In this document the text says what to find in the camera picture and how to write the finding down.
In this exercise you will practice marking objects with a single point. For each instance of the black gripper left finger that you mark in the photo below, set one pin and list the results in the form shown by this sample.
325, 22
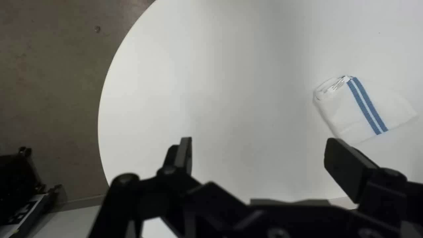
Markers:
183, 154

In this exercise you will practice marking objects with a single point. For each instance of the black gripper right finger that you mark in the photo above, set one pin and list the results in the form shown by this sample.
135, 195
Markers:
348, 167

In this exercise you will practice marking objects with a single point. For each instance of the white towel with blue stripes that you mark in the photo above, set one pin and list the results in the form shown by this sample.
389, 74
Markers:
339, 110

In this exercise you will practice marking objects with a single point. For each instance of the black metal frame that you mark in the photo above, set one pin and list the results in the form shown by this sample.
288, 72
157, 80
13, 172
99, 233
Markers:
20, 180

